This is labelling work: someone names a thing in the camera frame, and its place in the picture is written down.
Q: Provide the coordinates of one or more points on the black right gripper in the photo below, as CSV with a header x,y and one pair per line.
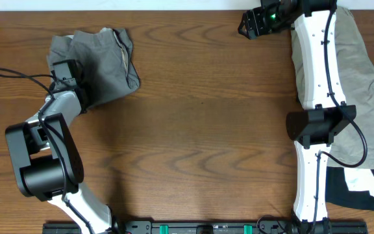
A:
x,y
254,25

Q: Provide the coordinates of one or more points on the grey shorts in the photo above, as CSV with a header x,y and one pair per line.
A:
x,y
105,58

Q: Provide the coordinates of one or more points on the black garment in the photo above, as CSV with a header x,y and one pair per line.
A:
x,y
338,193

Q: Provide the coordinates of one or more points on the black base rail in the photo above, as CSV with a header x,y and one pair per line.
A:
x,y
206,228

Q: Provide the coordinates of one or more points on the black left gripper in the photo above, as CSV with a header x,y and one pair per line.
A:
x,y
86,88

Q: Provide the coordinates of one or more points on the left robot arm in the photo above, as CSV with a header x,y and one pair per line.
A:
x,y
45,159

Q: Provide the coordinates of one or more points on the white garment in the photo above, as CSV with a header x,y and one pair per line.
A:
x,y
359,180

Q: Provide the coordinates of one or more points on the beige khaki shorts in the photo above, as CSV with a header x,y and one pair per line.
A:
x,y
356,73

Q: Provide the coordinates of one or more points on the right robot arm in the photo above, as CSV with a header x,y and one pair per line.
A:
x,y
325,112

